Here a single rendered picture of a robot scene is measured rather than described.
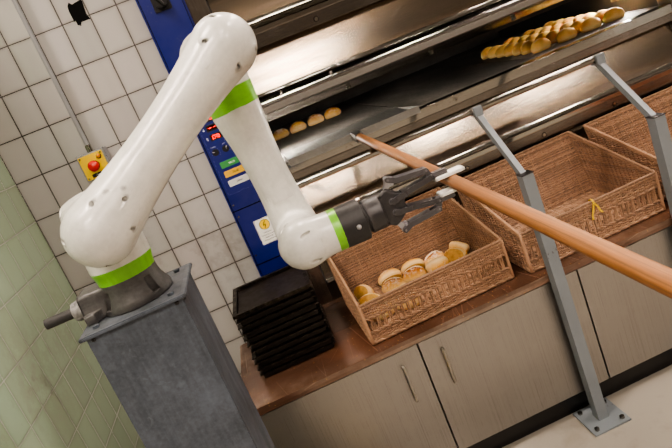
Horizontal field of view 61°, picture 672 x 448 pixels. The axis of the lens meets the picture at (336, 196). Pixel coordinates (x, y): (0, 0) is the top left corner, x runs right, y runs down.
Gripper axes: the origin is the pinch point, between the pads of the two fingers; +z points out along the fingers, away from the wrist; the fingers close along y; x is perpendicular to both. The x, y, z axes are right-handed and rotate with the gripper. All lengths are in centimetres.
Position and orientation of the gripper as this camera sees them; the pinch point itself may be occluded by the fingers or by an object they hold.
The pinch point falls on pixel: (450, 180)
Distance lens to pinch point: 127.4
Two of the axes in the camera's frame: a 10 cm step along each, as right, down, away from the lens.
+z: 9.2, -3.9, 0.9
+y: 3.6, 9.0, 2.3
